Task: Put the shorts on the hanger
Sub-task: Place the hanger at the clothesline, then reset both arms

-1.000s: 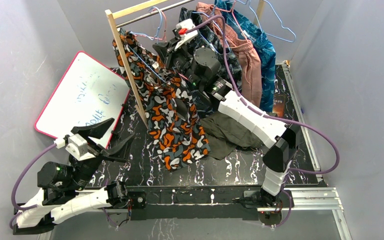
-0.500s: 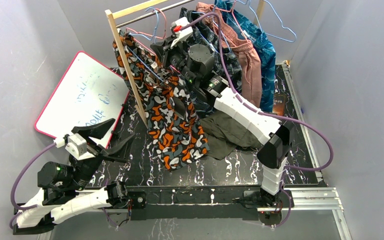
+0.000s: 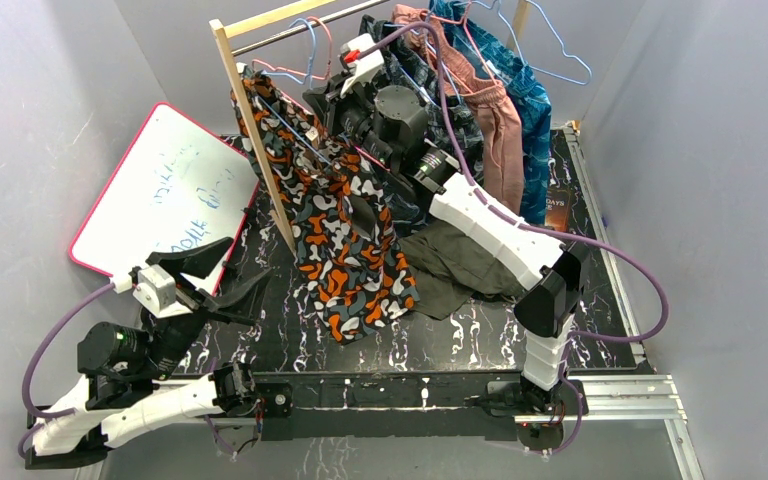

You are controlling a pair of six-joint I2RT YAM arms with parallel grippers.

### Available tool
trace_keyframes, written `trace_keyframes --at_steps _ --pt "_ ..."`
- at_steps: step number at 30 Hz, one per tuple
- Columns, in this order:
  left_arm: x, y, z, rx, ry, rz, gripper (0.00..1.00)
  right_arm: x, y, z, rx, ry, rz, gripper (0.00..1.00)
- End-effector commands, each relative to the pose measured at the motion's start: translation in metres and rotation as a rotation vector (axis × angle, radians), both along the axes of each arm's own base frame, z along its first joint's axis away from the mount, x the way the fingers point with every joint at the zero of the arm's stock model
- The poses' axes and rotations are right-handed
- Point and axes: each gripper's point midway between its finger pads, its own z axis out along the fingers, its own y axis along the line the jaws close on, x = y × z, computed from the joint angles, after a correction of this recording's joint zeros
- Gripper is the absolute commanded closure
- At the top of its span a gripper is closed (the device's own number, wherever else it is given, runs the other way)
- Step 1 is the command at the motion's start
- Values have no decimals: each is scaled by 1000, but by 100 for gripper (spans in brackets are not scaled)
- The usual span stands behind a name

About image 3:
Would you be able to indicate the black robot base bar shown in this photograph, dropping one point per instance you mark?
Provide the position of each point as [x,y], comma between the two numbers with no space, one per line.
[390,404]

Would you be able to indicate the olive green shorts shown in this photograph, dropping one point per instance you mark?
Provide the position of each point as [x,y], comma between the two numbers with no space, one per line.
[449,268]

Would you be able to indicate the metal rack rod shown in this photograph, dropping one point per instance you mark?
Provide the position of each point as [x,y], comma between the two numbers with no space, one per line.
[292,31]

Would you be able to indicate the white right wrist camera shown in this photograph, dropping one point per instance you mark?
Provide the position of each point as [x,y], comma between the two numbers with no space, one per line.
[361,61]

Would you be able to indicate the wooden clothes rack frame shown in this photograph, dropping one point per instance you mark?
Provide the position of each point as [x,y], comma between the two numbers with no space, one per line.
[255,146]

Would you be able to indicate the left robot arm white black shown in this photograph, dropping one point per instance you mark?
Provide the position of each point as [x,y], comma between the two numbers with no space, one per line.
[119,396]

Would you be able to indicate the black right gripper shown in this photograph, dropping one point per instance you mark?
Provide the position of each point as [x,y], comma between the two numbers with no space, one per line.
[323,101]

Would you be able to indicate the pink wire hanger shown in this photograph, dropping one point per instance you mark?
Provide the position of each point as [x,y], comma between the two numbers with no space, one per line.
[372,139]

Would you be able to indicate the pink hanger holding shorts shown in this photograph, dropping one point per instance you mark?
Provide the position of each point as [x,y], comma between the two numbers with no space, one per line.
[453,15]

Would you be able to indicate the teal patterned shorts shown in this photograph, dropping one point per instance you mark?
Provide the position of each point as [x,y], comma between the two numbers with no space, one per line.
[533,106]

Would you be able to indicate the pink shorts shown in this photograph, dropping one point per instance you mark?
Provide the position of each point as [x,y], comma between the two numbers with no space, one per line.
[494,111]

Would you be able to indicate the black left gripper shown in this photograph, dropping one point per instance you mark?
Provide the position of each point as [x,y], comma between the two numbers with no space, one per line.
[242,305]

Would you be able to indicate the pink-framed whiteboard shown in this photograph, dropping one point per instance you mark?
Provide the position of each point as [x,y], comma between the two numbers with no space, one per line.
[178,187]

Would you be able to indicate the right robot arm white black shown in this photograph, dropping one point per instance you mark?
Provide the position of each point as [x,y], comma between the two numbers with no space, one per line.
[391,123]

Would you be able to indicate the blue wire hanger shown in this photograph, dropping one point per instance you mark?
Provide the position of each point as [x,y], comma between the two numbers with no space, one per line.
[305,78]
[515,25]

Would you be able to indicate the empty blue wire hanger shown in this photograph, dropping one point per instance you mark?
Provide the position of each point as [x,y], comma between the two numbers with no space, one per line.
[515,25]

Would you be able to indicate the orange camouflage shorts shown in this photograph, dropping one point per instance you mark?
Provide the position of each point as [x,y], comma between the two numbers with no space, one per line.
[346,248]

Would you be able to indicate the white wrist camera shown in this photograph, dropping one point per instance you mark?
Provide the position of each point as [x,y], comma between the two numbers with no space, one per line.
[153,288]
[361,61]

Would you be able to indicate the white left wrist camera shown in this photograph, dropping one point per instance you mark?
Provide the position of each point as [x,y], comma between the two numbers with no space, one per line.
[153,288]

